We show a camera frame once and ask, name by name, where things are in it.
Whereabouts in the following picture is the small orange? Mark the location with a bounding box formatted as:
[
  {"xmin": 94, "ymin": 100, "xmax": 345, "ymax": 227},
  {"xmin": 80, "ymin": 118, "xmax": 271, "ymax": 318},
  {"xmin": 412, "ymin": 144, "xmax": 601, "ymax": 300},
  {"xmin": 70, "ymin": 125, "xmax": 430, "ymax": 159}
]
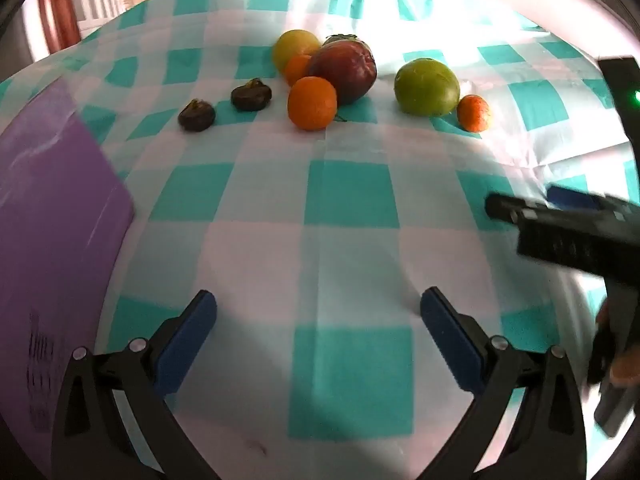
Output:
[{"xmin": 457, "ymin": 94, "xmax": 491, "ymax": 133}]

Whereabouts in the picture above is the purple cardboard box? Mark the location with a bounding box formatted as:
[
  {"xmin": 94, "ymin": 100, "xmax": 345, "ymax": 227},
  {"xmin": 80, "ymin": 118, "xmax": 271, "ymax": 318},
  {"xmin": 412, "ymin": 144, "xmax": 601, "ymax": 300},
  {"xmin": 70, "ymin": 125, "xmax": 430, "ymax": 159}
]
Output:
[{"xmin": 0, "ymin": 77, "xmax": 136, "ymax": 476}]

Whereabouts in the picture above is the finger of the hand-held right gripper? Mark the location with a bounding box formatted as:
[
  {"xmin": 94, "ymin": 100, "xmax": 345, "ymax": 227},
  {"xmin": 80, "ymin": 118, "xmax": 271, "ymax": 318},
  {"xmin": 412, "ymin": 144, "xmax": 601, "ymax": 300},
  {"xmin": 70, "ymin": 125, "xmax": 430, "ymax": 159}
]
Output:
[
  {"xmin": 546, "ymin": 185, "xmax": 640, "ymax": 220},
  {"xmin": 485, "ymin": 192, "xmax": 640, "ymax": 281}
]

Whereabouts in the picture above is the teal white checkered tablecloth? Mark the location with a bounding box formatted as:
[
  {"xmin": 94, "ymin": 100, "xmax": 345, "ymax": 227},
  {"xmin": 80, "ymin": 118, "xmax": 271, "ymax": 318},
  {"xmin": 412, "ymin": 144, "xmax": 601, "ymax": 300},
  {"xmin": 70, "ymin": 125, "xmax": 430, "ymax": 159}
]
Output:
[{"xmin": 0, "ymin": 0, "xmax": 640, "ymax": 471}]

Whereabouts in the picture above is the dark brown water chestnut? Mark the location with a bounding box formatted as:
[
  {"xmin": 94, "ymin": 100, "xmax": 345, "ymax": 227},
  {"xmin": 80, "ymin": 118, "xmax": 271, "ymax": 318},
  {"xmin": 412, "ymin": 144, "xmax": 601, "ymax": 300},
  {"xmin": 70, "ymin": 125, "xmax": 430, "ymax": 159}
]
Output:
[
  {"xmin": 230, "ymin": 78, "xmax": 273, "ymax": 112},
  {"xmin": 178, "ymin": 99, "xmax": 217, "ymax": 133}
]

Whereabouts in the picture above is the person's right hand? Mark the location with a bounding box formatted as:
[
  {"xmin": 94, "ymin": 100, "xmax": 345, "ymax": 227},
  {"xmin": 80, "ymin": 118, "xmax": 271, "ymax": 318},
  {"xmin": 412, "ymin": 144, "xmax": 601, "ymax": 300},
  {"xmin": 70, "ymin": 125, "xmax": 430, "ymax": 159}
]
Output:
[{"xmin": 596, "ymin": 298, "xmax": 640, "ymax": 387}]

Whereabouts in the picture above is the large orange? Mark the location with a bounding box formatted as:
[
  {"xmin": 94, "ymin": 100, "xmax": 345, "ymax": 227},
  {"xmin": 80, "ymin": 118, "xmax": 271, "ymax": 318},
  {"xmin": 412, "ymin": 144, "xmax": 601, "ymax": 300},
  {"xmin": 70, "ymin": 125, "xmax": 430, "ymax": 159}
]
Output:
[{"xmin": 287, "ymin": 76, "xmax": 339, "ymax": 132}]

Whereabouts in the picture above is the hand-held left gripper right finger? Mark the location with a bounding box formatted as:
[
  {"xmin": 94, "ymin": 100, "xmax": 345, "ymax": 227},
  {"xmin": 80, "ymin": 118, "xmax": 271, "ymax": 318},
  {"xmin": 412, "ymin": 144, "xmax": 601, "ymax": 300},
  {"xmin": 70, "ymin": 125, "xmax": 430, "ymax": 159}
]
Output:
[{"xmin": 420, "ymin": 286, "xmax": 588, "ymax": 480}]

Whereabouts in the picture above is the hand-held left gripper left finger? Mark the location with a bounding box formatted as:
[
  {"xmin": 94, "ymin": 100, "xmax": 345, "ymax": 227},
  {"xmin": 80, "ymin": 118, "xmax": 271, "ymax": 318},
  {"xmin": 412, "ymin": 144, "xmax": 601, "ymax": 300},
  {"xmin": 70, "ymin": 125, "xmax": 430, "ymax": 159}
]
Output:
[{"xmin": 50, "ymin": 289, "xmax": 221, "ymax": 480}]

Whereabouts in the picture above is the yellow-green round fruit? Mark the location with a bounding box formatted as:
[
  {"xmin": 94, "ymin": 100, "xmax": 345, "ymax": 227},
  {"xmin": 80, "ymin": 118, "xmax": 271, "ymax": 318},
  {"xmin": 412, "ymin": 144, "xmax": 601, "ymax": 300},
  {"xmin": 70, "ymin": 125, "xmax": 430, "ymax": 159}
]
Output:
[{"xmin": 272, "ymin": 29, "xmax": 322, "ymax": 73}]

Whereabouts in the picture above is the green apple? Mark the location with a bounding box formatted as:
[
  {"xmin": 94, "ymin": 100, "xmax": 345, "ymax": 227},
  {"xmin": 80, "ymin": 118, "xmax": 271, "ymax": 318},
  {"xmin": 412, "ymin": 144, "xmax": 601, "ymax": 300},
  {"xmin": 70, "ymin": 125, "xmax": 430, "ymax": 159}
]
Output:
[{"xmin": 394, "ymin": 58, "xmax": 461, "ymax": 116}]

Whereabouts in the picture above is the medium orange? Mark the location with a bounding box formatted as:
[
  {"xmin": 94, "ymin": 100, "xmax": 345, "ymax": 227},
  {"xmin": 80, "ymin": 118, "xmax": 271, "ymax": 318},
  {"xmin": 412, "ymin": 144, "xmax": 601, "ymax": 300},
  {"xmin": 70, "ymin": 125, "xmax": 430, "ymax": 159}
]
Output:
[{"xmin": 283, "ymin": 54, "xmax": 313, "ymax": 87}]

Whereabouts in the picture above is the dark red apple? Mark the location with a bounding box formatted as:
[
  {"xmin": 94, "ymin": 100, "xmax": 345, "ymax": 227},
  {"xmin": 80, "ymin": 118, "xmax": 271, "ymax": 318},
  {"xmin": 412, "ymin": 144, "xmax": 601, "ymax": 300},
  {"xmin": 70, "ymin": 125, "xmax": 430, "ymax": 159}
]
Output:
[{"xmin": 306, "ymin": 40, "xmax": 377, "ymax": 106}]

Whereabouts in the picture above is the red-brown wooden post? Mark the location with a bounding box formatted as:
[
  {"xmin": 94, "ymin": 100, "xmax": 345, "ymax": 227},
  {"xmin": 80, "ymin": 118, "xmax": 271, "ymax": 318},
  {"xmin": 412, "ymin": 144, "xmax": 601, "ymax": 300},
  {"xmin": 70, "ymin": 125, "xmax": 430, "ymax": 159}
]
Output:
[{"xmin": 37, "ymin": 0, "xmax": 81, "ymax": 53}]

